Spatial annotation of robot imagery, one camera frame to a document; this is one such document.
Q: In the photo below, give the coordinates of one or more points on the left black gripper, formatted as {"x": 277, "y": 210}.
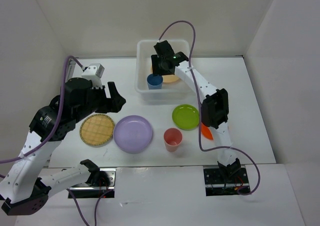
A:
{"x": 114, "y": 104}

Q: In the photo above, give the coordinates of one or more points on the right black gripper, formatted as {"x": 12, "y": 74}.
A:
{"x": 155, "y": 60}

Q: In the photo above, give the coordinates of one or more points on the blue plastic cup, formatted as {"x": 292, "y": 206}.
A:
{"x": 154, "y": 82}

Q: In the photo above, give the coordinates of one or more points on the beige plastic plate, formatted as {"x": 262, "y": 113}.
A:
{"x": 167, "y": 79}

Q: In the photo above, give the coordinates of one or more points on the pink plastic cup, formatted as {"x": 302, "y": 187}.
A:
{"x": 172, "y": 139}

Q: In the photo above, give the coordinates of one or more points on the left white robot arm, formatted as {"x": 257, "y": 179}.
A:
{"x": 24, "y": 192}

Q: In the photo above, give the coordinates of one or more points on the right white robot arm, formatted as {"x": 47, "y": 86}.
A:
{"x": 213, "y": 103}

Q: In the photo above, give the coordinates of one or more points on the clear plastic bin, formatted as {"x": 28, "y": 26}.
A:
{"x": 170, "y": 92}

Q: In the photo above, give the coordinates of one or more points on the round bamboo tray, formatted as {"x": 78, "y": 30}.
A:
{"x": 97, "y": 130}

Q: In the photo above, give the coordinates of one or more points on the purple plastic plate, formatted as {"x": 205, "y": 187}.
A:
{"x": 133, "y": 134}

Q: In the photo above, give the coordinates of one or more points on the green plastic plate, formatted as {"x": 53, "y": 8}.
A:
{"x": 185, "y": 117}

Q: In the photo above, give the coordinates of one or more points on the orange plastic plate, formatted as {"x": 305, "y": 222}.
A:
{"x": 206, "y": 132}

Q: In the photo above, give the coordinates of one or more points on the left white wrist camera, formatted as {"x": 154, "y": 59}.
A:
{"x": 94, "y": 74}

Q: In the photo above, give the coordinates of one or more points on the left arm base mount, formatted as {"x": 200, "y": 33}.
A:
{"x": 99, "y": 187}

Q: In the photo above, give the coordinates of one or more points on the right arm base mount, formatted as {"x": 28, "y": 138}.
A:
{"x": 217, "y": 183}

